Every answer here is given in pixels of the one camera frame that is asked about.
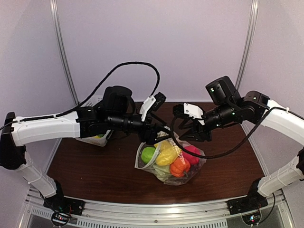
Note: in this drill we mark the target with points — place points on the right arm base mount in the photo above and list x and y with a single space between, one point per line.
248 208

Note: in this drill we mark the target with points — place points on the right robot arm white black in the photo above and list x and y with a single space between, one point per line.
231 108

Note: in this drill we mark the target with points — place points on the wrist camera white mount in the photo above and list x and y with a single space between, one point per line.
152 103
189 111

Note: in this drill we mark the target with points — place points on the aluminium front rail frame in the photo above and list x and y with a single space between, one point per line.
208 214

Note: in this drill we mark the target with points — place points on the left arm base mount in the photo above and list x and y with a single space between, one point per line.
64 211

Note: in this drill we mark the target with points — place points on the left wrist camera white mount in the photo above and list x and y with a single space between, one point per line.
152 103

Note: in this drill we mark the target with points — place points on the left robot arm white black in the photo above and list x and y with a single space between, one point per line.
81 122

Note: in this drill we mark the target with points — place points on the orange toy pumpkin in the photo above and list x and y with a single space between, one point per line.
179 167

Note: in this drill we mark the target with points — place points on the green toy apple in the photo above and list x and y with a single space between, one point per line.
147 154

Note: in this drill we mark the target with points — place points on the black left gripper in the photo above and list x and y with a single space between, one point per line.
150 137

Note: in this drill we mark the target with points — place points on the yellow toy lemon green leaf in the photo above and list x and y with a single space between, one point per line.
99 136

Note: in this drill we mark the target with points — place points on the right aluminium corner post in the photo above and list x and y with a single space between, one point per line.
252 23

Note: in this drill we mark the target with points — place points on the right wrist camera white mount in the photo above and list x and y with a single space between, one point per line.
189 111

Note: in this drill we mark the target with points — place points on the yellow toy banana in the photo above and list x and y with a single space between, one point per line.
167 156

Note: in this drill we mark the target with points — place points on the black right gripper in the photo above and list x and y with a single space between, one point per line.
199 133

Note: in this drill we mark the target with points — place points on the yellow toy corn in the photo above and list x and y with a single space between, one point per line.
163 145

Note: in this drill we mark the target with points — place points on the clear dotted zip top bag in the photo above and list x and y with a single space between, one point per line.
173 181

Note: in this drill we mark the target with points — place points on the aluminium corner post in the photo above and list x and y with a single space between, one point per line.
62 51
252 23

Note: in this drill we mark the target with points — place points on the left aluminium corner post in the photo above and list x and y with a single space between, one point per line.
62 51

